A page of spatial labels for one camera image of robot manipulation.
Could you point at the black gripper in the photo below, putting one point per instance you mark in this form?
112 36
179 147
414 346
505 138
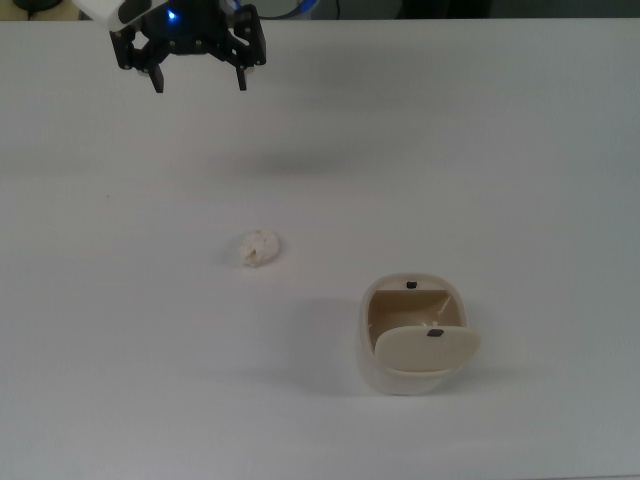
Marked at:
190 42

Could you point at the white paper trash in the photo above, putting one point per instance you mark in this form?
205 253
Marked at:
260 247

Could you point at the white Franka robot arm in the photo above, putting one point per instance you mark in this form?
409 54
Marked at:
107 11

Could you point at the small white bin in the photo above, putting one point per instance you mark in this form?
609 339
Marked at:
387 377

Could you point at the cream bin lid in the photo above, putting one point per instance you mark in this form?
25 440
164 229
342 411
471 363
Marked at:
425 352

